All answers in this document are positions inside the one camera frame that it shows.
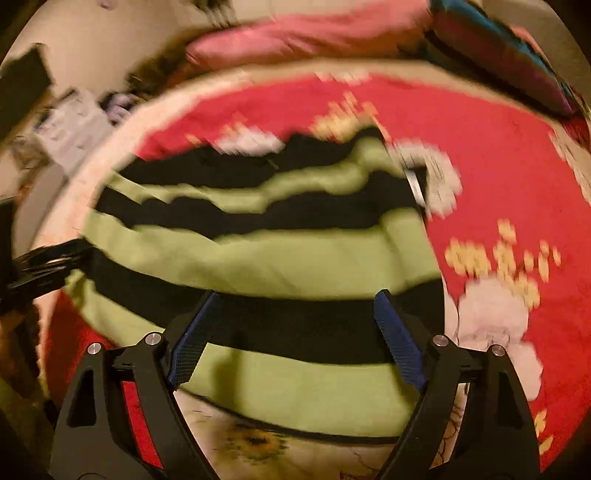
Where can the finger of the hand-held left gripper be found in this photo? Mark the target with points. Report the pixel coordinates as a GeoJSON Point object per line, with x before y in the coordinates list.
{"type": "Point", "coordinates": [51, 265]}

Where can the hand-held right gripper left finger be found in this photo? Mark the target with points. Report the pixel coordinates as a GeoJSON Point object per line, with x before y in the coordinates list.
{"type": "Point", "coordinates": [194, 339]}

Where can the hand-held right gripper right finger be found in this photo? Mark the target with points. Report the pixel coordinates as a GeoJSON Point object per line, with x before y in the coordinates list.
{"type": "Point", "coordinates": [399, 337]}

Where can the green black striped sweater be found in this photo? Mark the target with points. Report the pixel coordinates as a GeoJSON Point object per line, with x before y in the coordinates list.
{"type": "Point", "coordinates": [258, 258]}

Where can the pile of mixed clothes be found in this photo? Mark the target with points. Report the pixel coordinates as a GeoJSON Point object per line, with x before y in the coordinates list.
{"type": "Point", "coordinates": [117, 104]}

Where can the white drawer cabinet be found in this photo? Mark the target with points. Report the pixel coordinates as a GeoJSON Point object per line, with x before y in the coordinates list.
{"type": "Point", "coordinates": [74, 129]}

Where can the black flat screen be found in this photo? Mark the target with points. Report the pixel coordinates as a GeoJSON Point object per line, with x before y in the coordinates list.
{"type": "Point", "coordinates": [23, 92]}

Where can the red floral blanket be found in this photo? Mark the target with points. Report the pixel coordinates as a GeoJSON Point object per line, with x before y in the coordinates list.
{"type": "Point", "coordinates": [498, 184]}

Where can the olive brown plush cloth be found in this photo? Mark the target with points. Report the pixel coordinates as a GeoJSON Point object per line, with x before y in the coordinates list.
{"type": "Point", "coordinates": [161, 69]}

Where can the multicoloured striped blanket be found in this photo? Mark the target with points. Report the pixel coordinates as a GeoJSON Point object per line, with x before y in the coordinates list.
{"type": "Point", "coordinates": [503, 55]}

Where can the dark hanging items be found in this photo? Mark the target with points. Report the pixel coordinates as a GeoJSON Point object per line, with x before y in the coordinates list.
{"type": "Point", "coordinates": [212, 7]}

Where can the pink quilt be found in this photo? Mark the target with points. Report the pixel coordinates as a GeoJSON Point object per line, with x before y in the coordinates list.
{"type": "Point", "coordinates": [304, 39]}

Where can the grey padded headboard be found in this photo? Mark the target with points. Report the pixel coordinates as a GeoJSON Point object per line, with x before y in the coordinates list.
{"type": "Point", "coordinates": [554, 32]}

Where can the round white wall fixture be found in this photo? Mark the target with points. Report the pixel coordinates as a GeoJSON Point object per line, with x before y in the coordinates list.
{"type": "Point", "coordinates": [107, 3]}

